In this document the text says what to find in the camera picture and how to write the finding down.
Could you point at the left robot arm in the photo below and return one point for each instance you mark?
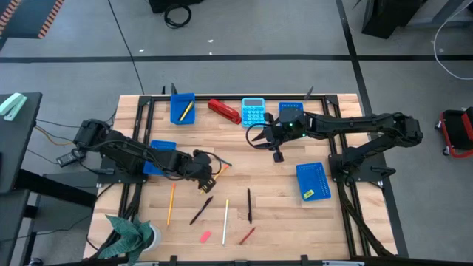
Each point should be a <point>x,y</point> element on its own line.
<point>129,153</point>

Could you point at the red and black cart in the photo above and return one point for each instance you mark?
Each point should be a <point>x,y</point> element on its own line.
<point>458,133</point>

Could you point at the red stapler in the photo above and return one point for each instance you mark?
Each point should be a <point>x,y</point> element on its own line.
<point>223,111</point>

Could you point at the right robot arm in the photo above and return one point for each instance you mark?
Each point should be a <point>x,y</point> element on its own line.
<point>351,123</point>

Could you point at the hazard striped platform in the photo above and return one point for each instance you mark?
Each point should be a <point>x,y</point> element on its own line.
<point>26,14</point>

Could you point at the red crayon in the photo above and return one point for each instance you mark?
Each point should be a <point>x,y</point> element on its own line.
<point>247,236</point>

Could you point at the yellow pencil orange eraser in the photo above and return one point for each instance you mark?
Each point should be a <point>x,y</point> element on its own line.
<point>221,172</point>

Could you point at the green leafy plant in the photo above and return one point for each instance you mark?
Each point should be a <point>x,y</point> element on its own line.
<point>127,238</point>

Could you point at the pink eraser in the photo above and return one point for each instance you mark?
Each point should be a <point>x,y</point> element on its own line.
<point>205,236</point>

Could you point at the black equipment stand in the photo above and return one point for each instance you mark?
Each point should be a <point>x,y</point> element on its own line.
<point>388,16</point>

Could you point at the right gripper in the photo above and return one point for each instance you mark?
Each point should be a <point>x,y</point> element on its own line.
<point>293,129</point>

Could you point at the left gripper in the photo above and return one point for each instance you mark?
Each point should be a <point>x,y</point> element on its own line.
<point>201,168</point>

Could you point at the mint green stapler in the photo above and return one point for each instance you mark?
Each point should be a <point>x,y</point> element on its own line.
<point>13,105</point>

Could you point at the black desk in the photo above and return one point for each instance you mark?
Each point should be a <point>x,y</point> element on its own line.
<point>18,147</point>

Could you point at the white plant pot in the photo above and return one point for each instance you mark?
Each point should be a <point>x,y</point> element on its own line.
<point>156,236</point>

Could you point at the black pen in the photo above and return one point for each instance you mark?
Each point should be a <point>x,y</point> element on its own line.
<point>249,207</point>
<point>201,210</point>

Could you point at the dark green crayon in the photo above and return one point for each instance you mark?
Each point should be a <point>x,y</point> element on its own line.
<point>227,162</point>

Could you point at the black box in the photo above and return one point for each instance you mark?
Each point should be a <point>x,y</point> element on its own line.
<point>166,3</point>

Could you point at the cyan calculator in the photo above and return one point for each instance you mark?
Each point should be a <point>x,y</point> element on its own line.
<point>253,112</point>

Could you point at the white pencil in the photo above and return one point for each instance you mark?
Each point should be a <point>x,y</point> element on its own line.
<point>225,223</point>

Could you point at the blue plastic bin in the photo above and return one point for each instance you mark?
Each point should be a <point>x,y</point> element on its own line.
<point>164,145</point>
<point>175,111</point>
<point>290,106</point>
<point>314,177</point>

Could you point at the yellow marker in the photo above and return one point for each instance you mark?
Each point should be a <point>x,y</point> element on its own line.
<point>186,111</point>

